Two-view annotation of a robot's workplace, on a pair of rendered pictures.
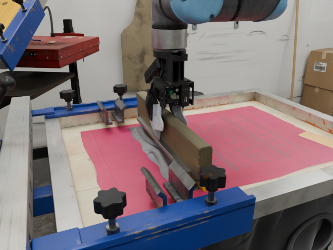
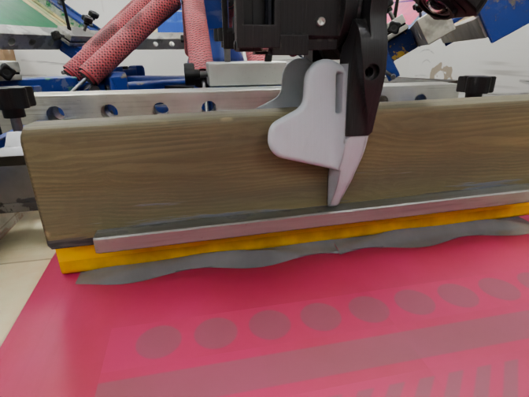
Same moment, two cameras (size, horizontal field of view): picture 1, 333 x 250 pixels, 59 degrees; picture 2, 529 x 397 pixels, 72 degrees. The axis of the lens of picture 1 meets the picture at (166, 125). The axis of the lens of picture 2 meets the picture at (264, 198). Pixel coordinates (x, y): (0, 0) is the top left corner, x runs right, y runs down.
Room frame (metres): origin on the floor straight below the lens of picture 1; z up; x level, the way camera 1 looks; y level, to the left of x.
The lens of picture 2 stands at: (0.66, -0.25, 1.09)
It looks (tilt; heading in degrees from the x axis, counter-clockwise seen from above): 22 degrees down; 101
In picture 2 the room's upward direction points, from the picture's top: straight up
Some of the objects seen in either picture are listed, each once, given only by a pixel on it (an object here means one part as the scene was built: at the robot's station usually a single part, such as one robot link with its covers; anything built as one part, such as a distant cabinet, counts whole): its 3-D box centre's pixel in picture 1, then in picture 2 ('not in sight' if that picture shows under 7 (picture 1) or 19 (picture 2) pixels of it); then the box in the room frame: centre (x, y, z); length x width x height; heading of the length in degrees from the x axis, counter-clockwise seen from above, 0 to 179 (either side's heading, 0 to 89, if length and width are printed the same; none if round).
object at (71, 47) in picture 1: (45, 48); not in sight; (1.71, 0.69, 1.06); 0.61 x 0.46 x 0.12; 173
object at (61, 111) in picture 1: (96, 114); not in sight; (0.87, 0.22, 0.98); 0.30 x 0.05 x 0.07; 113
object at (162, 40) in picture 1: (170, 39); not in sight; (0.64, -0.01, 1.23); 0.08 x 0.08 x 0.05
